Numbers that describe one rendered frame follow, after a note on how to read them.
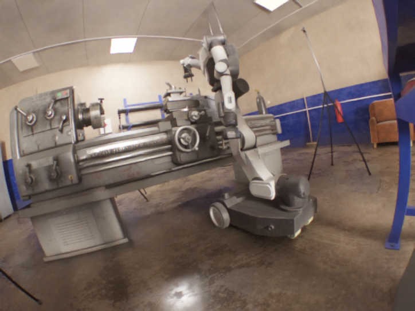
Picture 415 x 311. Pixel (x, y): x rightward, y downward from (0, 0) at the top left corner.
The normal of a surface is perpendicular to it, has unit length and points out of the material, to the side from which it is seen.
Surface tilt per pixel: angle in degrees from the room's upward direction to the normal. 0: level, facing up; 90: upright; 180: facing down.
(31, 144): 90
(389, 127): 90
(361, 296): 0
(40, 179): 90
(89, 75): 90
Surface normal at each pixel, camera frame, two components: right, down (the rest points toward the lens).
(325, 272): -0.19, -0.98
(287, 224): -0.61, 0.18
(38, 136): 0.51, -0.04
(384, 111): -0.84, 0.36
